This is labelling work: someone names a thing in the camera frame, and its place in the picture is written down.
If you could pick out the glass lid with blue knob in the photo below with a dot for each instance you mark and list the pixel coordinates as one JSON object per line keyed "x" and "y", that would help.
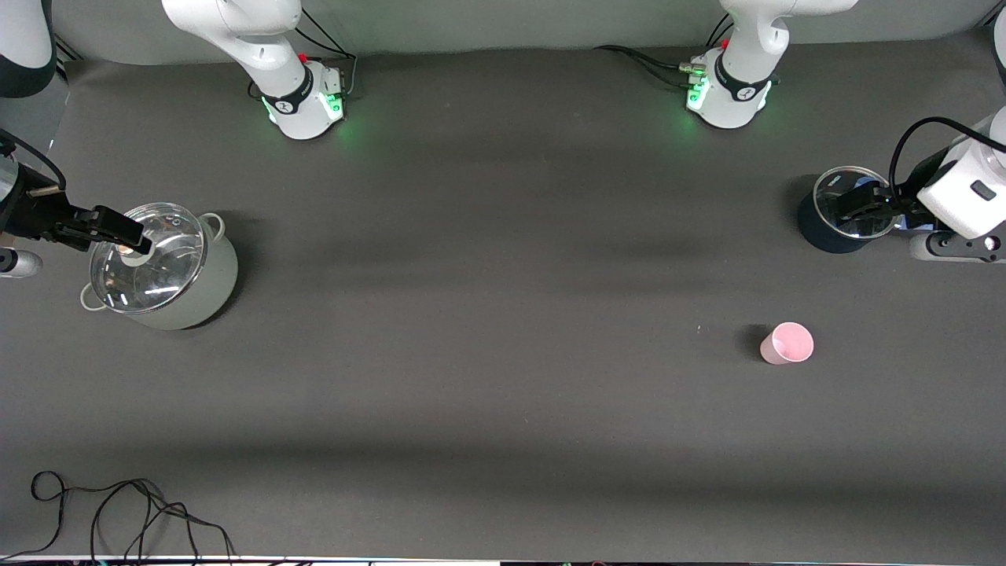
{"x": 829, "y": 196}

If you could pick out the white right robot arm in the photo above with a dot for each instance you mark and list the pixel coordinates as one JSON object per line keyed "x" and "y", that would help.
{"x": 259, "y": 39}

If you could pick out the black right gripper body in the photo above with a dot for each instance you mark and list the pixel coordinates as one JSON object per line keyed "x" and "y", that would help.
{"x": 33, "y": 215}

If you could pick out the dark blue saucepan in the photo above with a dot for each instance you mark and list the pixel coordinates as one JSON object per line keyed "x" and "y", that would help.
{"x": 817, "y": 233}

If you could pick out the large glass pot lid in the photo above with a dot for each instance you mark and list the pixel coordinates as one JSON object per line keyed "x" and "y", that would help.
{"x": 165, "y": 267}

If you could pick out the pale green cooking pot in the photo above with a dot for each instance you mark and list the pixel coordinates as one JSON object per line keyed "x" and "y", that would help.
{"x": 212, "y": 291}

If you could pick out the pink plastic cup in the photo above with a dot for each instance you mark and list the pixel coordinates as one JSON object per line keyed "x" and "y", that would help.
{"x": 787, "y": 344}

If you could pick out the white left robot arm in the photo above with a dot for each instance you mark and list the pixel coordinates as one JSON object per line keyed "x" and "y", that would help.
{"x": 739, "y": 86}

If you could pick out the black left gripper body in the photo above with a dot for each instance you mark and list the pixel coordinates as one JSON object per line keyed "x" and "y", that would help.
{"x": 905, "y": 206}

